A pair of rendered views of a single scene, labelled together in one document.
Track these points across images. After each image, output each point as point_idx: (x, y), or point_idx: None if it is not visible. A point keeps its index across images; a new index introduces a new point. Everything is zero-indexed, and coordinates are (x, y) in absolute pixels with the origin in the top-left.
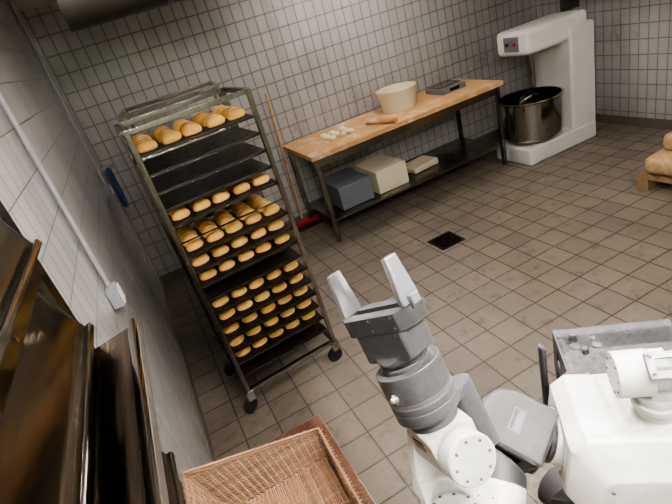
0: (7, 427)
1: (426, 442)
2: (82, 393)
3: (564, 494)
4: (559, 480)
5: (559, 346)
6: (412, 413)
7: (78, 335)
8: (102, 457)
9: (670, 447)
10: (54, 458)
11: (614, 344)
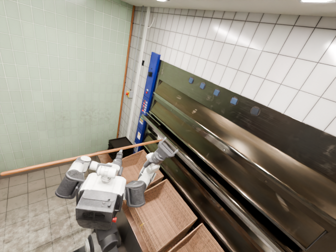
0: (241, 169)
1: None
2: (253, 202)
3: (114, 227)
4: (112, 236)
5: (114, 204)
6: None
7: (295, 235)
8: (233, 195)
9: None
10: (232, 177)
11: (99, 201)
